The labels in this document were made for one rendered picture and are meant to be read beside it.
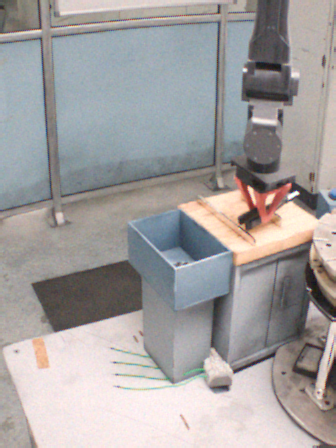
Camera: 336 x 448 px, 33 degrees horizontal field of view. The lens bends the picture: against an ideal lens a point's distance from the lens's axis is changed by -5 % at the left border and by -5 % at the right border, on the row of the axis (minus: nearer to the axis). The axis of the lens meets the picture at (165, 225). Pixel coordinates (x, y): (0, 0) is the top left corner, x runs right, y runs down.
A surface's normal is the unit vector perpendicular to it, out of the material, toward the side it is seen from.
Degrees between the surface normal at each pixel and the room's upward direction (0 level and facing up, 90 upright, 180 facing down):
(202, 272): 90
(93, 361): 0
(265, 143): 93
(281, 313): 90
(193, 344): 90
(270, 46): 98
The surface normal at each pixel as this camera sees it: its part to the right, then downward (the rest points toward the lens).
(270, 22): -0.19, 0.61
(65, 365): 0.00, -0.87
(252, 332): 0.48, 0.44
